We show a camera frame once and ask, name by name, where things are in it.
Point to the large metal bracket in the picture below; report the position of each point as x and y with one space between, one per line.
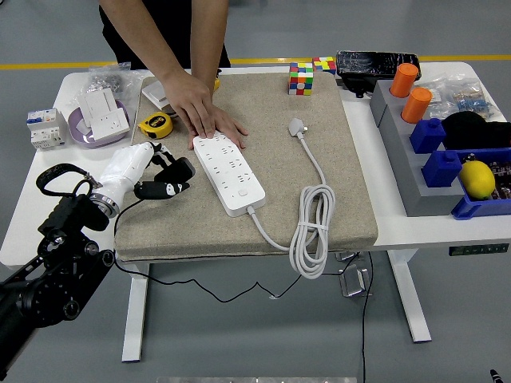
353 281

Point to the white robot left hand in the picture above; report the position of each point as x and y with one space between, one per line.
127 167

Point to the white table leg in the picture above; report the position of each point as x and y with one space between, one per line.
135 319
411 303

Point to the person's left forearm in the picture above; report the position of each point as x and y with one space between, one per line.
205 40

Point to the dark circuit board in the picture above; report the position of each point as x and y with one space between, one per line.
502 175

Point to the purple bowl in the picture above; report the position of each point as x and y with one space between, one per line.
76 131

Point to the table height control panel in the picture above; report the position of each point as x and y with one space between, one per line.
479 250

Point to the small metal bracket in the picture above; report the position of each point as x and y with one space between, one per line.
347 256

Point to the orange cylinder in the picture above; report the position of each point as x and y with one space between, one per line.
416 105
404 80

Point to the black wrapped box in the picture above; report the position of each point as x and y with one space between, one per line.
371 64

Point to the white wall switch panel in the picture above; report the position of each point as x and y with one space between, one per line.
96 103

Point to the person's left hand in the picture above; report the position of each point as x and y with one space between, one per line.
229 127

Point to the grey-brown mat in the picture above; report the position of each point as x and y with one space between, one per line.
279 191

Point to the large colourful puzzle cube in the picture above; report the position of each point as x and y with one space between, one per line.
301 80

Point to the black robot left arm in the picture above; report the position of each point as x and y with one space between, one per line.
60 279

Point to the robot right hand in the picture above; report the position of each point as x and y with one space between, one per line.
495 377

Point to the person's right hand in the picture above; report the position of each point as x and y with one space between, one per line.
187 99

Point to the white flat switch plate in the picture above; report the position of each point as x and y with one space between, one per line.
153 93

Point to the white three-pin plug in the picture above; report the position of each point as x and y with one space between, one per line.
295 125

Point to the yellow lemon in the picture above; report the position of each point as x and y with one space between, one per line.
477 179

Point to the small yellow object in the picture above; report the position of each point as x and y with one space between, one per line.
217 84

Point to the yellow tape measure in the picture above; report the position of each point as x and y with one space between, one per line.
155 125

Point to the blue block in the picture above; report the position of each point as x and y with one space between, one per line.
441 169
427 135

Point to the black plug adapter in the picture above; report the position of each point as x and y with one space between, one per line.
181 169

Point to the white circuit breaker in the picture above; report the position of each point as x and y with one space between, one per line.
44 131

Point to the person's right forearm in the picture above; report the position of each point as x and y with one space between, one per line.
145 44

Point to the clear bag of parts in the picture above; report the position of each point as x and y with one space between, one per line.
463 97

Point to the grey stepped block holder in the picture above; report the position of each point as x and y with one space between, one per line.
399 131

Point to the small black mount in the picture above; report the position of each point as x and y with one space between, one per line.
357 85

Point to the clear bag of screws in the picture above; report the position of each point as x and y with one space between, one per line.
108 80

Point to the white power strip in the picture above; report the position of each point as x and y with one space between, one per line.
223 163

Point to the blue plastic bin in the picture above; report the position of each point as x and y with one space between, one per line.
479 207

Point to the person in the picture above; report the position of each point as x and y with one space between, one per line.
171 24

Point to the white wall socket panel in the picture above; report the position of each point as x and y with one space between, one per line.
112 123

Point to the small colourful puzzle cube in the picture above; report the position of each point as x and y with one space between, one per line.
325 64

